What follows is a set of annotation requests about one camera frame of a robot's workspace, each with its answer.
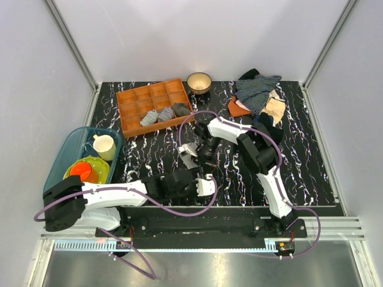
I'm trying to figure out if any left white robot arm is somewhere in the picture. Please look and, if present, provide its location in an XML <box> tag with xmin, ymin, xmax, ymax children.
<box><xmin>42</xmin><ymin>170</ymin><xmax>198</xmax><ymax>237</ymax></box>

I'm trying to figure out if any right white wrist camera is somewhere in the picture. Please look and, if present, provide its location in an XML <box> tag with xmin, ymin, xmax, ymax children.
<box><xmin>177</xmin><ymin>142</ymin><xmax>197</xmax><ymax>157</ymax></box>

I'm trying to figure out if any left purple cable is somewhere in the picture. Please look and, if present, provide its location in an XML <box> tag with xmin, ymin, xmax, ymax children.
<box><xmin>34</xmin><ymin>175</ymin><xmax>218</xmax><ymax>280</ymax></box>

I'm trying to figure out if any purple cable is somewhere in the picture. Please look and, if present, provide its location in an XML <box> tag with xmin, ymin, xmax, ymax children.
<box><xmin>34</xmin><ymin>175</ymin><xmax>218</xmax><ymax>280</ymax></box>
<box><xmin>178</xmin><ymin>110</ymin><xmax>322</xmax><ymax>259</ymax></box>

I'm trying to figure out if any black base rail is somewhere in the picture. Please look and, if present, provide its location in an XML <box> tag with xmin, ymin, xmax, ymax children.
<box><xmin>111</xmin><ymin>206</ymin><xmax>308</xmax><ymax>251</ymax></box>

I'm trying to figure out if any striped rolled underwear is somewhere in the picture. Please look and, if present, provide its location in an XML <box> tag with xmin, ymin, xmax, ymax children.
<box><xmin>140</xmin><ymin>109</ymin><xmax>159</xmax><ymax>127</ymax></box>
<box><xmin>157</xmin><ymin>106</ymin><xmax>175</xmax><ymax>123</ymax></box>

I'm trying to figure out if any orange cloth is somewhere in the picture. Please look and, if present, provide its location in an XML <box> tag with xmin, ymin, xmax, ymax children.
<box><xmin>227</xmin><ymin>96</ymin><xmax>251</xmax><ymax>118</ymax></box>

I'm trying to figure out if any striped rolled underwear left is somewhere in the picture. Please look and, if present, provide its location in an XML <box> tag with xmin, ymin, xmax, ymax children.
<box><xmin>140</xmin><ymin>109</ymin><xmax>159</xmax><ymax>127</ymax></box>

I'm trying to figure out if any yellow-green dotted plate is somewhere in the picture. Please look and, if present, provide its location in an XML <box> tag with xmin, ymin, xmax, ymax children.
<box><xmin>63</xmin><ymin>157</ymin><xmax>110</xmax><ymax>184</ymax></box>

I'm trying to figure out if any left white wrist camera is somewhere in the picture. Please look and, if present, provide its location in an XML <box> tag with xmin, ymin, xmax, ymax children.
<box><xmin>196</xmin><ymin>174</ymin><xmax>215</xmax><ymax>197</ymax></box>

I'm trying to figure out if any cream mug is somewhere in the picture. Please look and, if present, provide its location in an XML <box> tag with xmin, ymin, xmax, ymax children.
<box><xmin>93</xmin><ymin>135</ymin><xmax>116</xmax><ymax>161</ymax></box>

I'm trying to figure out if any beige bowl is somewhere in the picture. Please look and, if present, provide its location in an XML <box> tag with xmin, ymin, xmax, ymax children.
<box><xmin>187</xmin><ymin>72</ymin><xmax>212</xmax><ymax>94</ymax></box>

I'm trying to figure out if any blue plastic tub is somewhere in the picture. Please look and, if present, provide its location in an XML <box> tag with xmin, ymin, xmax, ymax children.
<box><xmin>43</xmin><ymin>127</ymin><xmax>122</xmax><ymax>191</ymax></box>

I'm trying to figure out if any dark grey rolled underwear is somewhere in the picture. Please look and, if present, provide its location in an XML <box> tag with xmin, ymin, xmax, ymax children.
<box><xmin>172</xmin><ymin>103</ymin><xmax>192</xmax><ymax>117</ymax></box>

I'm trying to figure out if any orange compartment tray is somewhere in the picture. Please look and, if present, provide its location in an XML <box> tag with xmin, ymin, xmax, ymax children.
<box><xmin>116</xmin><ymin>78</ymin><xmax>193</xmax><ymax>138</ymax></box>

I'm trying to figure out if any striped rolled underwear middle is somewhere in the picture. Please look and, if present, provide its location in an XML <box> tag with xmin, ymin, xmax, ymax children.
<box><xmin>157</xmin><ymin>106</ymin><xmax>175</xmax><ymax>123</ymax></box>

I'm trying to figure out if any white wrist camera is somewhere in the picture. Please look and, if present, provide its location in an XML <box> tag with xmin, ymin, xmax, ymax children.
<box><xmin>196</xmin><ymin>174</ymin><xmax>215</xmax><ymax>197</ymax></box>
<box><xmin>177</xmin><ymin>142</ymin><xmax>197</xmax><ymax>157</ymax></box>

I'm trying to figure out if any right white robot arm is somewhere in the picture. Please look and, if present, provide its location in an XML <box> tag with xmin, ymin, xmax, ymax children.
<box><xmin>194</xmin><ymin>117</ymin><xmax>297</xmax><ymax>237</ymax></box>

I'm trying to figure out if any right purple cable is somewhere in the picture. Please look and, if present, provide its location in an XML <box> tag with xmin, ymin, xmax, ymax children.
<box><xmin>178</xmin><ymin>110</ymin><xmax>322</xmax><ymax>259</ymax></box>

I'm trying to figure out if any orange cup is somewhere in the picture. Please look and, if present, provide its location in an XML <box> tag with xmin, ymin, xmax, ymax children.
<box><xmin>69</xmin><ymin>161</ymin><xmax>98</xmax><ymax>183</ymax></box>

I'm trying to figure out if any black underwear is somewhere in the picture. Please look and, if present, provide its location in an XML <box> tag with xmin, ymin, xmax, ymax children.
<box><xmin>253</xmin><ymin>112</ymin><xmax>284</xmax><ymax>145</ymax></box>

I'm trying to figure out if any beige underwear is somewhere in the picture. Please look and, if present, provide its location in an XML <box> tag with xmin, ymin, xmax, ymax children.
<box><xmin>262</xmin><ymin>90</ymin><xmax>286</xmax><ymax>126</ymax></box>

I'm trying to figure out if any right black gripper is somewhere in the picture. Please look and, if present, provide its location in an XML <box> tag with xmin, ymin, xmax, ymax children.
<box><xmin>191</xmin><ymin>136</ymin><xmax>221</xmax><ymax>177</ymax></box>

